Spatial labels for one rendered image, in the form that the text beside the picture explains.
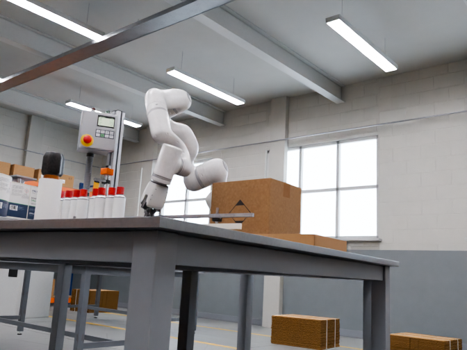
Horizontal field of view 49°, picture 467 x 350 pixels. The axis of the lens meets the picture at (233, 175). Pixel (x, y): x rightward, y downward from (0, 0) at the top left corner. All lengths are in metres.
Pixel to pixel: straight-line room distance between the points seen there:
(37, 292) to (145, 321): 7.07
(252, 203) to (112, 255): 1.07
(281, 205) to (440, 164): 5.26
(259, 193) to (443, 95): 5.61
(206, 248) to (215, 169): 1.43
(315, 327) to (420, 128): 3.12
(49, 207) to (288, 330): 4.39
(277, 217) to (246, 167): 6.76
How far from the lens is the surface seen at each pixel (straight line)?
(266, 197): 1.99
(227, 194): 2.11
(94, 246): 1.08
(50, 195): 2.08
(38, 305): 8.05
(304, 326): 5.99
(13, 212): 2.26
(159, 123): 2.16
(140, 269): 0.97
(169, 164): 2.04
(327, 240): 1.63
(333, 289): 7.60
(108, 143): 2.51
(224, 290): 8.79
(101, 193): 2.29
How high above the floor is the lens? 0.73
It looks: 11 degrees up
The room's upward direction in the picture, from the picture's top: 3 degrees clockwise
